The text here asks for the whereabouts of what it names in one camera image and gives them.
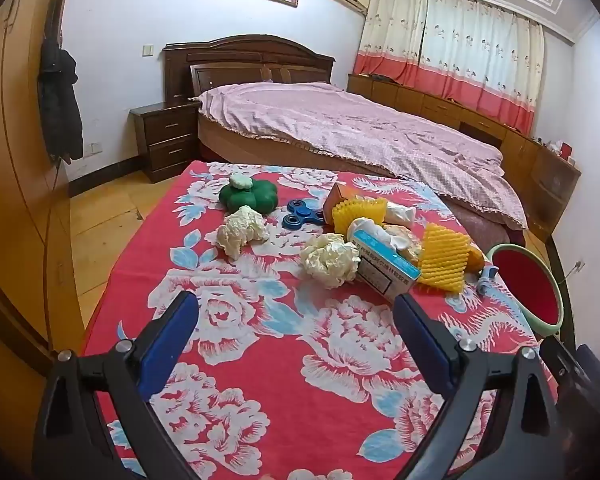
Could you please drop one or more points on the whitish crumpled paper ball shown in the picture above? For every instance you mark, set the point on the whitish crumpled paper ball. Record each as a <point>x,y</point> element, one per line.
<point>242,232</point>

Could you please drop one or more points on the yellow foam fruit net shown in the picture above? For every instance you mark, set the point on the yellow foam fruit net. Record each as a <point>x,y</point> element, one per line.
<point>442,257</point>
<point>360,212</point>

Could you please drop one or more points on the low wall socket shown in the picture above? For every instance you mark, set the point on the low wall socket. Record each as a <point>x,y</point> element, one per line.
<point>92,149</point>

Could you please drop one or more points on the orange plastic toy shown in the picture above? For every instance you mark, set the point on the orange plastic toy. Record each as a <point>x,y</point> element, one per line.
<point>475,260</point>

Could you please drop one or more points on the dark wooden nightstand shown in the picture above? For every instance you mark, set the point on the dark wooden nightstand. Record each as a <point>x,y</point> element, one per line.
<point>170,135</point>

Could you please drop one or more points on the blue fidget spinner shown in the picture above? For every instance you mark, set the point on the blue fidget spinner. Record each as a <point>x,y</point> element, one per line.
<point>300,212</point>

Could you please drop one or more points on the dark wooden bed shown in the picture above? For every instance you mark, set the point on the dark wooden bed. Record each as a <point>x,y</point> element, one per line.
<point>240,55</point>

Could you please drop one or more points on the mauve blanket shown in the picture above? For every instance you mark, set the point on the mauve blanket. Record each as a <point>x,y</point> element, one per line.
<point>480,215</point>

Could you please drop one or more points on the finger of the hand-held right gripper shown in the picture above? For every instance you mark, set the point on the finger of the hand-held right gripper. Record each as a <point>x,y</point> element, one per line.
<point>557,360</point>

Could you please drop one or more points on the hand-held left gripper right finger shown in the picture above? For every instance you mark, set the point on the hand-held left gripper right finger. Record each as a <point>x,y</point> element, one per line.
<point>420,340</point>

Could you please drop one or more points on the wall light switch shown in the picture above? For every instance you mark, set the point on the wall light switch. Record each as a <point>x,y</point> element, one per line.
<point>148,50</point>

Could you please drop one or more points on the small red box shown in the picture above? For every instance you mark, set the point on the small red box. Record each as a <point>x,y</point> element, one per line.
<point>564,150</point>

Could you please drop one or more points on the wooden wardrobe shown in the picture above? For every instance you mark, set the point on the wooden wardrobe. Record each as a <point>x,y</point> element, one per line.
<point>10,160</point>

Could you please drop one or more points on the bed with pink cover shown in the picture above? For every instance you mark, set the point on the bed with pink cover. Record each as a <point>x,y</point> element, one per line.
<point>355,125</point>

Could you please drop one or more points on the cream paper ball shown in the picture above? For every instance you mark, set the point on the cream paper ball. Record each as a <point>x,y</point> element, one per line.
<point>330,260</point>

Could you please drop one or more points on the cream and red curtain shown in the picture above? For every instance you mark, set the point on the cream and red curtain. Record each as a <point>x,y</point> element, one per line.
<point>455,35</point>

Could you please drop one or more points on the red floral blanket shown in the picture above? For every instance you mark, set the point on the red floral blanket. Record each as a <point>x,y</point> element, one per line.
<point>280,360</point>

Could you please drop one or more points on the dark hanging coat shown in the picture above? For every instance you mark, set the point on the dark hanging coat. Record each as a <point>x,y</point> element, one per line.
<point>60,105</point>

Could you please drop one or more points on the wooden corner shelf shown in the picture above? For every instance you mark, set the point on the wooden corner shelf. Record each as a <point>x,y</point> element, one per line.
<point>555,185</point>

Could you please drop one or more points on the green clover toy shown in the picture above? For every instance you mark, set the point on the green clover toy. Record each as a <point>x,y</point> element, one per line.
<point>252,200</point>

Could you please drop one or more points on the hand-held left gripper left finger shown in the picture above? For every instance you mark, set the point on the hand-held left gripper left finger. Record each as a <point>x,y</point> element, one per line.
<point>170,345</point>

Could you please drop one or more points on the small white clover piece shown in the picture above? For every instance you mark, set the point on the small white clover piece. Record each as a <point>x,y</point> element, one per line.
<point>240,182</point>

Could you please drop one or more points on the white wall outlet with plug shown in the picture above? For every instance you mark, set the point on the white wall outlet with plug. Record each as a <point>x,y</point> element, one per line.
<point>577,265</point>

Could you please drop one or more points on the white blue medicine box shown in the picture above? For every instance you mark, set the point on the white blue medicine box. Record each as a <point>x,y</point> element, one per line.
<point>385,270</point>

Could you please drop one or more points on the orange cardboard box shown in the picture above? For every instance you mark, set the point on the orange cardboard box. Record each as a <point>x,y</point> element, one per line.
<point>337,197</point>

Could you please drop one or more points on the white crumpled tissue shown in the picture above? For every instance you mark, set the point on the white crumpled tissue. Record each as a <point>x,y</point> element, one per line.
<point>400,214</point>

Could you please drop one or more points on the red bucket with green rim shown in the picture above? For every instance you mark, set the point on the red bucket with green rim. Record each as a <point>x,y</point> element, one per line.
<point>525,285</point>

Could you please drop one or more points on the long low wooden cabinet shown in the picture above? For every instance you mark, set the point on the long low wooden cabinet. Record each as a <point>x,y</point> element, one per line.
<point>430,105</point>

